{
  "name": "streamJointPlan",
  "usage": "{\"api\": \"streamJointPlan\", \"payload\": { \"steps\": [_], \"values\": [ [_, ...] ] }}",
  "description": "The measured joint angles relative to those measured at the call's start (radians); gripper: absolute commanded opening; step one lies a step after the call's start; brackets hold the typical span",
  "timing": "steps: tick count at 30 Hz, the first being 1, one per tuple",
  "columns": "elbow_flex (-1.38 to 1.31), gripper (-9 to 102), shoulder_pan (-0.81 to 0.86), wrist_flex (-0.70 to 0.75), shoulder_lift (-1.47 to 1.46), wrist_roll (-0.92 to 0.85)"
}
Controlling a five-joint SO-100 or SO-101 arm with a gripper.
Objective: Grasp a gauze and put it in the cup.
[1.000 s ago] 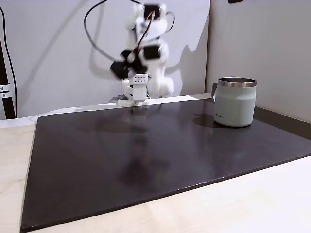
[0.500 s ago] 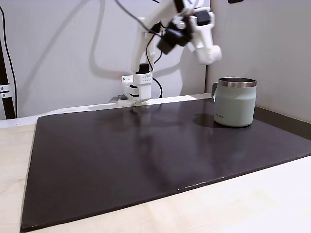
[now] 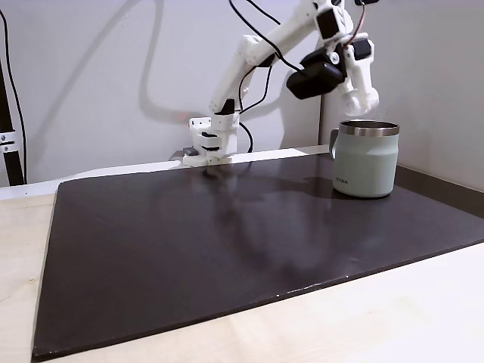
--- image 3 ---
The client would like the pale green steel-rimmed mug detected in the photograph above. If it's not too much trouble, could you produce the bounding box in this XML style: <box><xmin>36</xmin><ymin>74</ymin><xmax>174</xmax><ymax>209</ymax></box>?
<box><xmin>329</xmin><ymin>119</ymin><xmax>401</xmax><ymax>199</ymax></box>

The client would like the black table mat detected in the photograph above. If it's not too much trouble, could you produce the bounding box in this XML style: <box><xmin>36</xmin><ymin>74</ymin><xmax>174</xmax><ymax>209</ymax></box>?
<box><xmin>31</xmin><ymin>154</ymin><xmax>484</xmax><ymax>359</ymax></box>

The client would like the black stand pole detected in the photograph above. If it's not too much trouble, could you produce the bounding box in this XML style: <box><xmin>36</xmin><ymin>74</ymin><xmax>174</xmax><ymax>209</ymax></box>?
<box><xmin>0</xmin><ymin>59</ymin><xmax>26</xmax><ymax>187</ymax></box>

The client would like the black oval camera box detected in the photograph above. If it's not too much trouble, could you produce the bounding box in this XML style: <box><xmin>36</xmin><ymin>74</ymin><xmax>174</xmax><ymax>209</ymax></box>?
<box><xmin>286</xmin><ymin>51</ymin><xmax>346</xmax><ymax>101</ymax></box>

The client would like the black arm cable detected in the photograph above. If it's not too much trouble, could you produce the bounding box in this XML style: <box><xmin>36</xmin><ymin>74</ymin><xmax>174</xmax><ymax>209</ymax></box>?
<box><xmin>228</xmin><ymin>0</ymin><xmax>306</xmax><ymax>154</ymax></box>

